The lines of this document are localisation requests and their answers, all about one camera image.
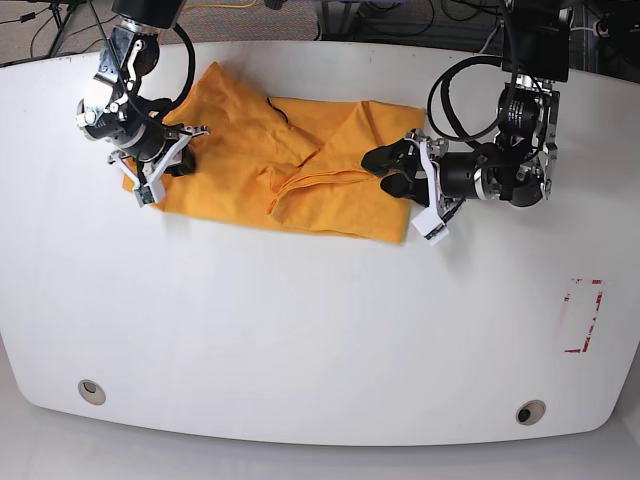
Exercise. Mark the black tripod stand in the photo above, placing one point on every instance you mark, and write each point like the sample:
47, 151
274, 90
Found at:
60, 15

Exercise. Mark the orange yellow t-shirt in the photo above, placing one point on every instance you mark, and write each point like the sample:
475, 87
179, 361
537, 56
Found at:
287, 164

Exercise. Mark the table grommet hole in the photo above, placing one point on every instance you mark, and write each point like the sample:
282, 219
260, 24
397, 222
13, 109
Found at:
91, 392
531, 412

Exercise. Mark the red tape marker rectangle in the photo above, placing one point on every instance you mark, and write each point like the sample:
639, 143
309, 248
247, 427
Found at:
579, 313

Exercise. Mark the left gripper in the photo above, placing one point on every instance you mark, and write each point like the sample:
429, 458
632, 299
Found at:
442, 181

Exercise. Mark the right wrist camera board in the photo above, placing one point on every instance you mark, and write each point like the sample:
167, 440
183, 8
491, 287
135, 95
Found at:
149, 194

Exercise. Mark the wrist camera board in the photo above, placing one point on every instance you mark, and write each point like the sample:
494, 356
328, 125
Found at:
149, 194
430, 226

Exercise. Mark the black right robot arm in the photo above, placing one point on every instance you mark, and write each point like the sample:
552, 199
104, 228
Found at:
130, 52

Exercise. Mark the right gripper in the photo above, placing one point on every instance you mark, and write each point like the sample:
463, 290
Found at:
143, 151

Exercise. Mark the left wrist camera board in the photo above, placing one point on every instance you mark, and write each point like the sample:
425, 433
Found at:
430, 226

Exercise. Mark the right table grommet hole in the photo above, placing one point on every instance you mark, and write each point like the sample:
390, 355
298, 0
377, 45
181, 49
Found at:
531, 412

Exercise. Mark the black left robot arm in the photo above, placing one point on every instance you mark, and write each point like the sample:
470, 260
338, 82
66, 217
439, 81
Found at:
511, 160

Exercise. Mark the left table grommet hole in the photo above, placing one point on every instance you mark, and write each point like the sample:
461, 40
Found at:
91, 392

